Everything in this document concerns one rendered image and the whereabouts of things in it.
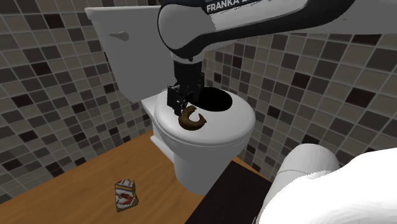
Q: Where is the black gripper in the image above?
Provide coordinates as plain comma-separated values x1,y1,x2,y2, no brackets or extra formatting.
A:
167,60,205,117

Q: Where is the brown croissant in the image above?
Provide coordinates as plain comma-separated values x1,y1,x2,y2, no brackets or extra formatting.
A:
178,105,207,132

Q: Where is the white toilet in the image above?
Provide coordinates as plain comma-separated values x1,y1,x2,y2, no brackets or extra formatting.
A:
85,6,257,197

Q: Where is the red white patterned carton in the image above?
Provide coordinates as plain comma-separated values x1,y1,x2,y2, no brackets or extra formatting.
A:
114,178,140,214

